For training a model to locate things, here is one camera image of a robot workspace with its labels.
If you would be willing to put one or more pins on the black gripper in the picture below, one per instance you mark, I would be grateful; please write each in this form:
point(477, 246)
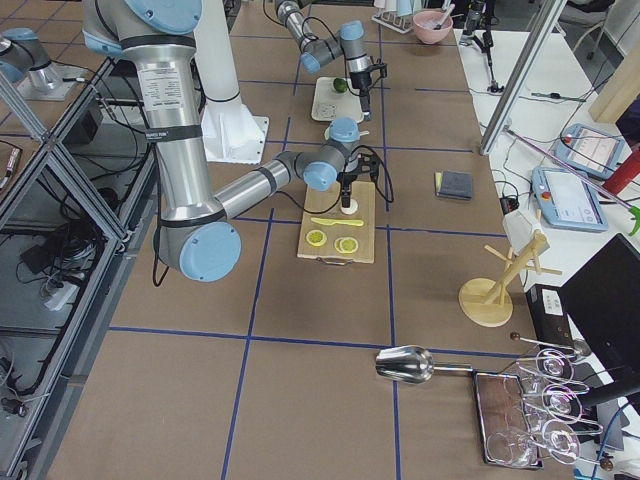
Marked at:
point(358, 82)
point(347, 178)

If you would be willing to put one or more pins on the white steamed bun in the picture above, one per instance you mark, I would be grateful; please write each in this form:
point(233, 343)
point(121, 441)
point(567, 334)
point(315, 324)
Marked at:
point(351, 208)

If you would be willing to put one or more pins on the pink bowl with ice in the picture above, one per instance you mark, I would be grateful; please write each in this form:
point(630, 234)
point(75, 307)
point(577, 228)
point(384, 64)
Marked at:
point(430, 28)

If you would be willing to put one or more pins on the green lime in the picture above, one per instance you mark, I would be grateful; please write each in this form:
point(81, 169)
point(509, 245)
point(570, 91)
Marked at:
point(340, 85)

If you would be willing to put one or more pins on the white bear tray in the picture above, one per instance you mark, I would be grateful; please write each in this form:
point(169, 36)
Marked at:
point(329, 104)

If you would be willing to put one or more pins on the wooden cutting board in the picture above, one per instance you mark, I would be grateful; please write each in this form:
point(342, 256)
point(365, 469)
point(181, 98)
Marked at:
point(327, 205)

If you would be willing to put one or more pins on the lemon slice right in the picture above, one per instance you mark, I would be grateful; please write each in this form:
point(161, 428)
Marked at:
point(346, 245)

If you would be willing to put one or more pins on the lemon slice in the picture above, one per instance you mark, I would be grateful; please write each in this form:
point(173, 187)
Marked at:
point(316, 238)
point(346, 245)

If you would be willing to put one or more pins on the lemon slice left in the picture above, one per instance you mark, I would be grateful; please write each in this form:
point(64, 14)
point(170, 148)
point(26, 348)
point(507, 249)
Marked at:
point(316, 238)

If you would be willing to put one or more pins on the dark sponge cloth pad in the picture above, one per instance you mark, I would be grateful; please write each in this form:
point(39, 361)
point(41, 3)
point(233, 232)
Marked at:
point(454, 185)

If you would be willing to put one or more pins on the metal ice scoop stick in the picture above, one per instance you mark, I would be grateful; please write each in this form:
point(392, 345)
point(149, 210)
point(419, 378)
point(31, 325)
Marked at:
point(445, 15)

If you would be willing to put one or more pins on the black selfie stick tripod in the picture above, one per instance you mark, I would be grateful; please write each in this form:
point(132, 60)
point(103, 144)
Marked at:
point(477, 30)

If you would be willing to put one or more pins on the wooden mug tree stand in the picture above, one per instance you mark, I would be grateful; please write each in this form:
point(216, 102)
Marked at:
point(485, 301)

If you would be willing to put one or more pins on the steel scoop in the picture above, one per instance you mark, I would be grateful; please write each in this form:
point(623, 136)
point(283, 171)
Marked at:
point(412, 364)

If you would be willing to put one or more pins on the green wrist watch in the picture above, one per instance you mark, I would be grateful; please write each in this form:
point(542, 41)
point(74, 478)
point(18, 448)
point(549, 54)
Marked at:
point(558, 96)

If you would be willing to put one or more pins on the near teach pendant tablet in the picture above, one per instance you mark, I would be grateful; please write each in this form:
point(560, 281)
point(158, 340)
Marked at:
point(566, 202)

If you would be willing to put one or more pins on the teach pendant tablet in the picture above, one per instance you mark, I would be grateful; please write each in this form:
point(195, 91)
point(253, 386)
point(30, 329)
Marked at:
point(566, 202)
point(589, 150)

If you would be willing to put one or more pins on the far teach pendant tablet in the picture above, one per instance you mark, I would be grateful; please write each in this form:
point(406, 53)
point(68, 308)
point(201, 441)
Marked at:
point(589, 150)

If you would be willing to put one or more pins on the red bottle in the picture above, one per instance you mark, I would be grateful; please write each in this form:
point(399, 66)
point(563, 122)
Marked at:
point(624, 174)

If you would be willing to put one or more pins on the black monitor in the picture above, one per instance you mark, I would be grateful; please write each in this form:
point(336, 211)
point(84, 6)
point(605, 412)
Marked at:
point(602, 300)

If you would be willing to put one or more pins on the metal grabber stick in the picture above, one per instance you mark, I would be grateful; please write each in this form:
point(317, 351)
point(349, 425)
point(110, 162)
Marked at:
point(633, 210)

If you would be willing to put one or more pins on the dark wooden tray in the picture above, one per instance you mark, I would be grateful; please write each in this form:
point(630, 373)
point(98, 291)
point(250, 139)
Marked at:
point(499, 405)

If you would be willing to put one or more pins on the wine glass rack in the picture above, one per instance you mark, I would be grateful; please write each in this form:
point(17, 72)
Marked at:
point(551, 404)

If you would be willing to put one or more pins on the white wire cup rack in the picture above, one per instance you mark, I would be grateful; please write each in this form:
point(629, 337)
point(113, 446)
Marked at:
point(395, 15)

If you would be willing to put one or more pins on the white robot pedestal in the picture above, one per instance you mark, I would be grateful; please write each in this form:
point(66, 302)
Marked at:
point(231, 133)

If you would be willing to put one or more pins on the aluminium frame post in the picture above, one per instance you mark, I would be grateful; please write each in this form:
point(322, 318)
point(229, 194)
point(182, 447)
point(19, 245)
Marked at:
point(540, 31)

